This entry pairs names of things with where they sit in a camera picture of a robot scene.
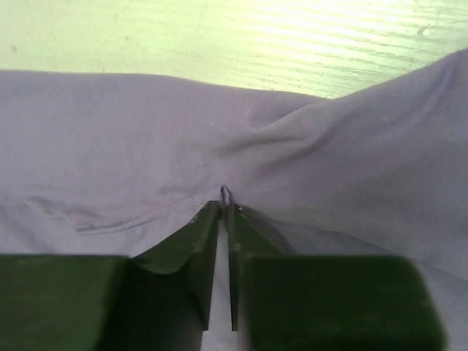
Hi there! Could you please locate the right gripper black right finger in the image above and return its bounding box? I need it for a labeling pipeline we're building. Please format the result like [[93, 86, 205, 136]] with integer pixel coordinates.
[[224, 203, 447, 350]]

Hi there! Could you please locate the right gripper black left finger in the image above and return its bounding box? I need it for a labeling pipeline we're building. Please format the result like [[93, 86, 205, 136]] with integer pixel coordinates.
[[1, 201, 219, 350]]

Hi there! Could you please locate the lavender t-shirt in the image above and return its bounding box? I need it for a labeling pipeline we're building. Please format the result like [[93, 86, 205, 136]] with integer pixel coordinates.
[[1, 50, 467, 350]]

